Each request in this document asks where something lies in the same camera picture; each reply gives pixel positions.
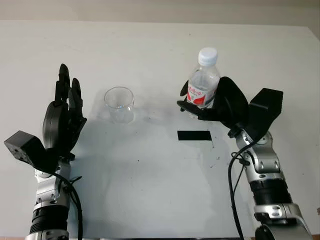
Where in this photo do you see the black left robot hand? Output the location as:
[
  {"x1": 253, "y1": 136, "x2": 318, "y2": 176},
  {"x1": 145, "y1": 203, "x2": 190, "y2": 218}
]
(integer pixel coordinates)
[{"x1": 41, "y1": 63, "x2": 88, "y2": 158}]

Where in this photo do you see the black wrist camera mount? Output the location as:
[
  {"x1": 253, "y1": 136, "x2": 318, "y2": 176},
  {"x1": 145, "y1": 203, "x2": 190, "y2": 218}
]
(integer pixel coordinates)
[
  {"x1": 239, "y1": 87, "x2": 284, "y2": 144},
  {"x1": 3, "y1": 130, "x2": 76, "y2": 174}
]

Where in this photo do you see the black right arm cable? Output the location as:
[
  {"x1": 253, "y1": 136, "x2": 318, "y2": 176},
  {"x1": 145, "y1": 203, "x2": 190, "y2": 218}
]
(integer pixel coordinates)
[{"x1": 227, "y1": 139, "x2": 256, "y2": 240}]

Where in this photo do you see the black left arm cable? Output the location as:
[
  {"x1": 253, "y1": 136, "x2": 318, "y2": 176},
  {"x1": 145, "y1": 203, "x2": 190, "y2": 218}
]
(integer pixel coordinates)
[{"x1": 49, "y1": 172, "x2": 84, "y2": 240}]

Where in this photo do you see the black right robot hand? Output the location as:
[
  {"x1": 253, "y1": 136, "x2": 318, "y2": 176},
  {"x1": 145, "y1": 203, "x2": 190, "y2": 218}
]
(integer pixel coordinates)
[{"x1": 176, "y1": 76, "x2": 251, "y2": 131}]

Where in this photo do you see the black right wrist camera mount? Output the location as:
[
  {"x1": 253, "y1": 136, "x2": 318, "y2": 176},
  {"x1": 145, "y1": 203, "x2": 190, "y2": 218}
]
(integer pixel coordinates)
[{"x1": 239, "y1": 87, "x2": 284, "y2": 144}]

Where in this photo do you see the clear water bottle red label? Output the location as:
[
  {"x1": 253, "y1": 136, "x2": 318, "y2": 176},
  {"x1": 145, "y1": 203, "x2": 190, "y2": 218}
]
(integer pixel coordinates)
[{"x1": 186, "y1": 47, "x2": 221, "y2": 110}]

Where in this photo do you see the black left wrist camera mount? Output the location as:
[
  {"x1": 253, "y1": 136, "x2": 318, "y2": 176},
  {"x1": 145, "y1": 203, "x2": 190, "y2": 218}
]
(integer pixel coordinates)
[{"x1": 3, "y1": 130, "x2": 76, "y2": 174}]

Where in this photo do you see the black tape strip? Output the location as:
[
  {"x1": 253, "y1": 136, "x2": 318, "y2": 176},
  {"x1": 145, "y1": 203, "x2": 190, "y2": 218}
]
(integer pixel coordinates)
[{"x1": 177, "y1": 130, "x2": 213, "y2": 142}]

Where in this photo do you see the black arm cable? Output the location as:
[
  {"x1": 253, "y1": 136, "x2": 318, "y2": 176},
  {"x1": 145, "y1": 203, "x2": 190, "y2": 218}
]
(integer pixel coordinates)
[
  {"x1": 49, "y1": 172, "x2": 84, "y2": 240},
  {"x1": 227, "y1": 139, "x2": 256, "y2": 240}
]

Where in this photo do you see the clear plastic cup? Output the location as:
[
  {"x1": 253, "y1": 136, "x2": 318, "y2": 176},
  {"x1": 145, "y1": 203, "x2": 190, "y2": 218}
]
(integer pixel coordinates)
[{"x1": 104, "y1": 86, "x2": 136, "y2": 124}]

